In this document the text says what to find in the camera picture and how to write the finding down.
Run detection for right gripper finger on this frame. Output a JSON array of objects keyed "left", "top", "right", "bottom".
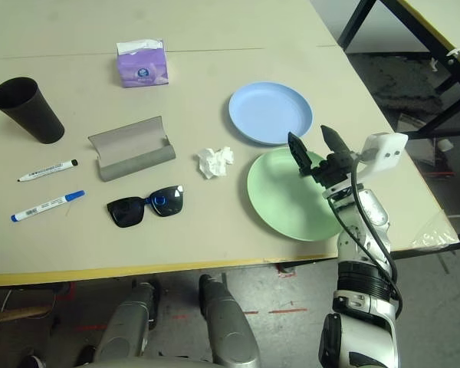
[
  {"left": 320, "top": 124, "right": 353, "bottom": 158},
  {"left": 287, "top": 131, "right": 315, "bottom": 176}
]

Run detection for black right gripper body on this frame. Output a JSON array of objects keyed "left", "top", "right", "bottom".
[{"left": 310, "top": 151, "right": 363, "bottom": 199}]

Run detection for light green plate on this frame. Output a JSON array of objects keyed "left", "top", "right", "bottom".
[{"left": 246, "top": 147, "right": 360, "bottom": 242}]

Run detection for white tissue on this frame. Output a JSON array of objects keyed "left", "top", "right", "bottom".
[{"left": 195, "top": 146, "right": 235, "bottom": 180}]

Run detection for black sunglasses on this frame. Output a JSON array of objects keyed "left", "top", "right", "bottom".
[{"left": 107, "top": 184, "right": 186, "bottom": 229}]

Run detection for clear plastic bag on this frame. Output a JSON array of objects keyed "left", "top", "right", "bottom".
[{"left": 410, "top": 209, "right": 460, "bottom": 251}]

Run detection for black-framed yellow-edged table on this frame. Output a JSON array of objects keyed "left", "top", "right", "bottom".
[{"left": 337, "top": 0, "right": 460, "bottom": 141}]

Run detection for grey open glasses case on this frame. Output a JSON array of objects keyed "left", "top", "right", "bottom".
[{"left": 87, "top": 115, "right": 176, "bottom": 182}]

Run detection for purple tissue pack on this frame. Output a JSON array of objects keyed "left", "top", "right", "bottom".
[{"left": 116, "top": 38, "right": 169, "bottom": 89}]

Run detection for silver robot right leg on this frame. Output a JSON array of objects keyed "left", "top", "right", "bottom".
[{"left": 198, "top": 274, "right": 261, "bottom": 368}]

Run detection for silver robot leg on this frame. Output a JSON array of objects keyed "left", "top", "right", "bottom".
[
  {"left": 95, "top": 279, "right": 162, "bottom": 361},
  {"left": 198, "top": 274, "right": 261, "bottom": 368}
]

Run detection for silver robot left leg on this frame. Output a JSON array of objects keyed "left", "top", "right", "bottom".
[{"left": 95, "top": 279, "right": 162, "bottom": 361}]

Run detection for black-capped whiteboard marker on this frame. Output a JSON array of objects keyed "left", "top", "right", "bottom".
[{"left": 17, "top": 159, "right": 80, "bottom": 183}]

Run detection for grey robot torso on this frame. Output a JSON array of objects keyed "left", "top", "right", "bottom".
[{"left": 72, "top": 354, "right": 215, "bottom": 368}]

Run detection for blue-capped whiteboard marker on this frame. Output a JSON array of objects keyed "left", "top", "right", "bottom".
[{"left": 10, "top": 189, "right": 87, "bottom": 223}]

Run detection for black plastic cup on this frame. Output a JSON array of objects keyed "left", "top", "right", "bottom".
[{"left": 0, "top": 77, "right": 66, "bottom": 146}]

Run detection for wooden stick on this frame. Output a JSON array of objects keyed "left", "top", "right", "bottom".
[{"left": 0, "top": 305, "right": 51, "bottom": 325}]

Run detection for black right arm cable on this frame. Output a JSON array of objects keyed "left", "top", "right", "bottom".
[{"left": 329, "top": 156, "right": 403, "bottom": 319}]

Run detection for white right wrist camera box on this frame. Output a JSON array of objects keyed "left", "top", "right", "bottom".
[{"left": 358, "top": 132, "right": 409, "bottom": 176}]

